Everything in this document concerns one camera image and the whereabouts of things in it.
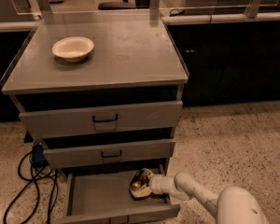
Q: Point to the grey drawer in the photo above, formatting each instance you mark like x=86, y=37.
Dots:
x=105, y=199
x=104, y=154
x=101, y=119

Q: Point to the grey middle drawer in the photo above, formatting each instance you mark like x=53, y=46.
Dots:
x=104, y=154

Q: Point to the dark counter cabinet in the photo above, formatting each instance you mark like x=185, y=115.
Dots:
x=229, y=62

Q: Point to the grey bottom drawer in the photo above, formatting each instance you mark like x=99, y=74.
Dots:
x=105, y=199

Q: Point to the white bowl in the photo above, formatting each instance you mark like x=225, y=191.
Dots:
x=73, y=49

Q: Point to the grey drawer cabinet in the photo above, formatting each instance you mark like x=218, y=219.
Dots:
x=133, y=62

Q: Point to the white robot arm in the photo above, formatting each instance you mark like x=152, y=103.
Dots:
x=233, y=205

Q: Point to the grey top drawer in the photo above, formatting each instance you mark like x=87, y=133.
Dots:
x=101, y=119

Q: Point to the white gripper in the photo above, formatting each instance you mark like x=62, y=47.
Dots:
x=155, y=184

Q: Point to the black office chair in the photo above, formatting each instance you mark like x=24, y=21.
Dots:
x=124, y=4

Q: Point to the blue power adapter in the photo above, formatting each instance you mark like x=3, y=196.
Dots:
x=37, y=158

